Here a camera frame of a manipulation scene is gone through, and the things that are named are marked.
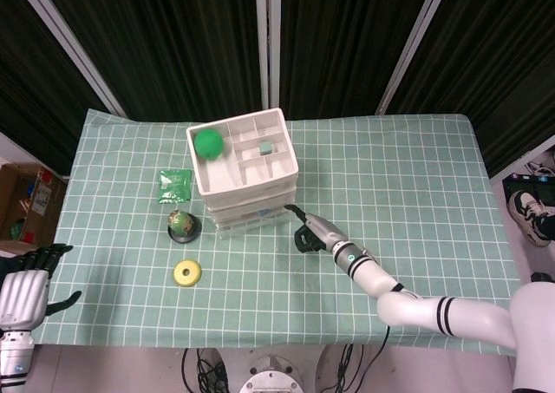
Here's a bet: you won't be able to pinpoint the black floor cables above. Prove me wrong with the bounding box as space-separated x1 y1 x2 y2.
180 347 229 393

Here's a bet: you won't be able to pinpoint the white plastic drawer cabinet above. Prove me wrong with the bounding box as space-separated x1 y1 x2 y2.
185 107 301 240

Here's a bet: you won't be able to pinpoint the black and white sneaker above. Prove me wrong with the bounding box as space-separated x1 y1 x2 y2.
508 189 555 247

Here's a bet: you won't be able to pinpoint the clear drawer with blue contents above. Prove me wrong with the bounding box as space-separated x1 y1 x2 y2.
214 208 291 241

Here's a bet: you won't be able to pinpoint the green foil packet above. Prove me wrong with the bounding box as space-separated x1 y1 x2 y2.
156 169 193 205

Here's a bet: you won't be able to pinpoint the green ball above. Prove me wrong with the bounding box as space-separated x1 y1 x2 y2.
193 128 225 160

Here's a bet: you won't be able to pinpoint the white frame post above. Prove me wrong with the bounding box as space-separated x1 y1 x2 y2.
375 0 454 115
254 0 283 110
8 0 129 119

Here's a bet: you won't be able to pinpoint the black curtain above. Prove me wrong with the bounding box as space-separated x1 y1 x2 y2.
36 0 268 123
388 0 555 180
0 0 114 177
277 0 441 119

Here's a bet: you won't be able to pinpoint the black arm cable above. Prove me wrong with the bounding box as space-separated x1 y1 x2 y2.
379 282 421 355

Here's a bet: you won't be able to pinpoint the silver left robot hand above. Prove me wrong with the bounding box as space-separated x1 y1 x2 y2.
0 244 82 331

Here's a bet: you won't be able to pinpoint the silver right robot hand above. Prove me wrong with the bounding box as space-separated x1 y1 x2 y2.
284 203 350 255

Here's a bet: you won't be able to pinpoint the green checked tablecloth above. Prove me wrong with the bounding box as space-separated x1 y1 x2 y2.
32 108 521 350

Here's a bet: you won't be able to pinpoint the yellow ring disc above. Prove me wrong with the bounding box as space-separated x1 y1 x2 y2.
173 259 204 287

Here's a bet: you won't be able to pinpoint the cardboard box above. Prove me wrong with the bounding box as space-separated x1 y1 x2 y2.
0 162 69 242

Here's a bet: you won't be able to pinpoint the metal robot base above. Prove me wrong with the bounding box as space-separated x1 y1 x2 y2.
238 353 307 393

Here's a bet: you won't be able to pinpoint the green nesting doll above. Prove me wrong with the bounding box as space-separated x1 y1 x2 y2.
167 209 195 238

